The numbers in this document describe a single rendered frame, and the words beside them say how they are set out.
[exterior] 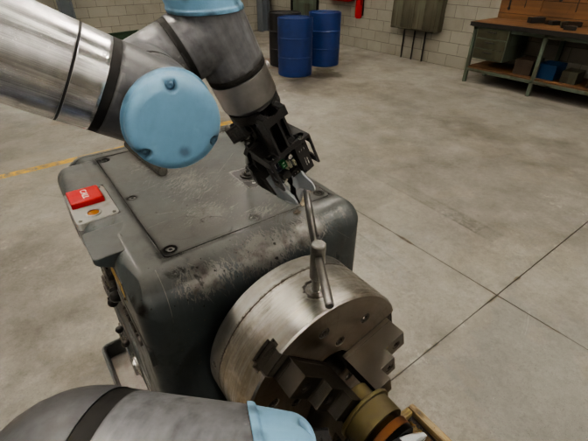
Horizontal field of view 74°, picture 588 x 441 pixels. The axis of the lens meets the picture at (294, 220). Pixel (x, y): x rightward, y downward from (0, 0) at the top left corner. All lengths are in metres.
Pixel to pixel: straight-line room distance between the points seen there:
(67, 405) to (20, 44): 0.23
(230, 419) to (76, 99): 0.24
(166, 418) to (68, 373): 2.02
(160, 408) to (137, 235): 0.48
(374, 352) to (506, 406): 1.49
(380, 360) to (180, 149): 0.49
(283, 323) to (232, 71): 0.34
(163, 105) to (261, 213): 0.46
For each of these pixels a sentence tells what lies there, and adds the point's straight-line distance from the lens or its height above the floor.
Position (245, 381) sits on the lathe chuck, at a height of 1.15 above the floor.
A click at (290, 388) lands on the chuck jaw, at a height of 1.17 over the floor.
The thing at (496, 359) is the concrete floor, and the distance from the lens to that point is 2.29.
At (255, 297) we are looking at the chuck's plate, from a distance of 0.62.
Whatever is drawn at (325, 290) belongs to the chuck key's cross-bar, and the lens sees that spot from 0.50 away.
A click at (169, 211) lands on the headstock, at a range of 0.78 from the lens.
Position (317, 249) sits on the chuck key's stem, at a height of 1.32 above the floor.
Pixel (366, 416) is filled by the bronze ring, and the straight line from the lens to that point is 0.63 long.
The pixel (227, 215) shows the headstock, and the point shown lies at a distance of 0.74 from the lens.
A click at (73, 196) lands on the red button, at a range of 0.88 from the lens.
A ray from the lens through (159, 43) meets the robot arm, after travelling 0.46.
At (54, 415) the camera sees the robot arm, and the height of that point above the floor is 1.43.
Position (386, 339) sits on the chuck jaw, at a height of 1.13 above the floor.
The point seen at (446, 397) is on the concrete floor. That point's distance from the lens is 2.06.
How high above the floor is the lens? 1.65
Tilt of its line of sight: 34 degrees down
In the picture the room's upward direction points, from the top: straight up
